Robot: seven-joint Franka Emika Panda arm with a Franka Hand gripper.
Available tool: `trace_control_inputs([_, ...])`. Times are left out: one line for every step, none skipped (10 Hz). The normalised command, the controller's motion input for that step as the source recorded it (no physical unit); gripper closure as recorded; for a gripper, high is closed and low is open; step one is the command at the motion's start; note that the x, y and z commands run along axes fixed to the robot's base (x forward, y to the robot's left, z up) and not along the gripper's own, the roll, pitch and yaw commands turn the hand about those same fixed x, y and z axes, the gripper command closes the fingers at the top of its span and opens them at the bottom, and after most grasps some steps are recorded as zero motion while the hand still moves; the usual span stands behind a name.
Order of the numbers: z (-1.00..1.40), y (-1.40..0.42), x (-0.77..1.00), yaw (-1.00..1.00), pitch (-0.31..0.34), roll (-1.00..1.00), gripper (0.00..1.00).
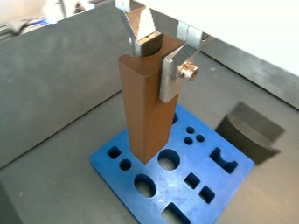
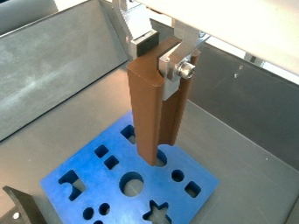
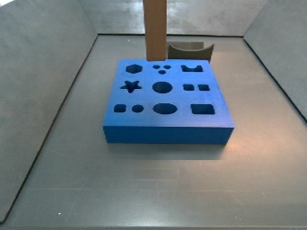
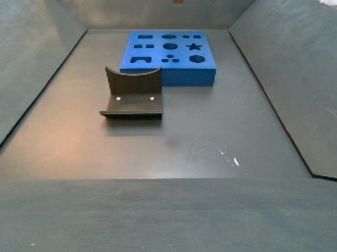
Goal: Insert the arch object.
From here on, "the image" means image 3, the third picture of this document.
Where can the brown rectangular stick pusher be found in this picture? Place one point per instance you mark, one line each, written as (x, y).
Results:
(155, 22)

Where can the dark grey arch object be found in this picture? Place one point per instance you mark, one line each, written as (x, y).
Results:
(190, 50)

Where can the blue shape sorter block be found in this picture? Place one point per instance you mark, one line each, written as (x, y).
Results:
(166, 102)

